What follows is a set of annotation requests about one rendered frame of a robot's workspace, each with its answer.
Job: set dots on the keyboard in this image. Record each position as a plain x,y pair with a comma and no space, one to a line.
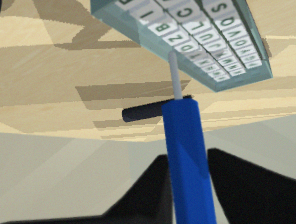
216,42

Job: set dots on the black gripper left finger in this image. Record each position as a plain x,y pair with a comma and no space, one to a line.
148,201

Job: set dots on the blue stylus with white tip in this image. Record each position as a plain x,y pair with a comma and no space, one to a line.
190,178

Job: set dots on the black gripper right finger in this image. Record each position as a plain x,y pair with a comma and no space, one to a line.
249,193

